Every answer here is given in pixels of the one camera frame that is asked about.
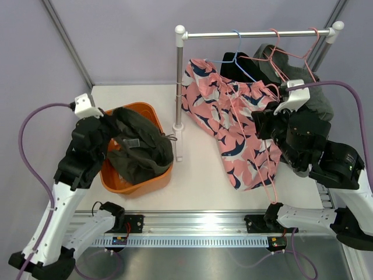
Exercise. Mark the olive green shorts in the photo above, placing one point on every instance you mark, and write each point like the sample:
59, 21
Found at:
144, 151

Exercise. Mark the blue wire hanger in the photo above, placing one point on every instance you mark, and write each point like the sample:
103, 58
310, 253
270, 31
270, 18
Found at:
234, 59

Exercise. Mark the aluminium mounting rail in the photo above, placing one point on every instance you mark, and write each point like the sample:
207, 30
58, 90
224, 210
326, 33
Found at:
232, 223

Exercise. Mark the white slotted cable duct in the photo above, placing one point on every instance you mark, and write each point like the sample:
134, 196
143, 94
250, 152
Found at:
181, 242

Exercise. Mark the orange plastic laundry basket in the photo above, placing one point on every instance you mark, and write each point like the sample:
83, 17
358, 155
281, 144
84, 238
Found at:
110, 178

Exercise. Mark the black shorts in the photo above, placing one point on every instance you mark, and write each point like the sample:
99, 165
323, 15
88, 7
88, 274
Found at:
231, 71

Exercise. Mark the metal clothes rack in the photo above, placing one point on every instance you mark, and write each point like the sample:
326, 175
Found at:
181, 35

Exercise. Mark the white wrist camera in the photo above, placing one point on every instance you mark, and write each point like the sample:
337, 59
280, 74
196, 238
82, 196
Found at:
85, 107
295, 100

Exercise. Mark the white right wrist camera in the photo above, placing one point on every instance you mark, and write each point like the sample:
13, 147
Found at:
295, 100

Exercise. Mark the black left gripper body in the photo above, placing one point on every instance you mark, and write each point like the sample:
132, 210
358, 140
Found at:
110, 129

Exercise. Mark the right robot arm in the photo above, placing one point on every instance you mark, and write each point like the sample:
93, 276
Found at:
302, 137

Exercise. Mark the aluminium frame post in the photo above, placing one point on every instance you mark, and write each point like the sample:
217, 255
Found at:
321, 48
67, 42

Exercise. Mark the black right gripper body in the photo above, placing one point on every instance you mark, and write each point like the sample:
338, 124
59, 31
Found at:
273, 126

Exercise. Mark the grey green shorts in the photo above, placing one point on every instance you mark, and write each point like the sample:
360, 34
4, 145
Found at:
318, 102

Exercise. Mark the right aluminium frame post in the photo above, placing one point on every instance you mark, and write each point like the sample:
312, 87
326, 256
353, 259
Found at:
321, 48

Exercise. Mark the pink shark print shorts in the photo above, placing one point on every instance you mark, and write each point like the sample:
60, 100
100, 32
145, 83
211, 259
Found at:
223, 108

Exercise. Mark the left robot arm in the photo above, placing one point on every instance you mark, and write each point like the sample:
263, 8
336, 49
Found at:
49, 255

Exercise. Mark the left aluminium frame post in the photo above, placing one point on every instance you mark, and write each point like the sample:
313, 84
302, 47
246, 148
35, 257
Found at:
67, 42

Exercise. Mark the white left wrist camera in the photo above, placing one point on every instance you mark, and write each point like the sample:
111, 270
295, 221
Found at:
85, 107

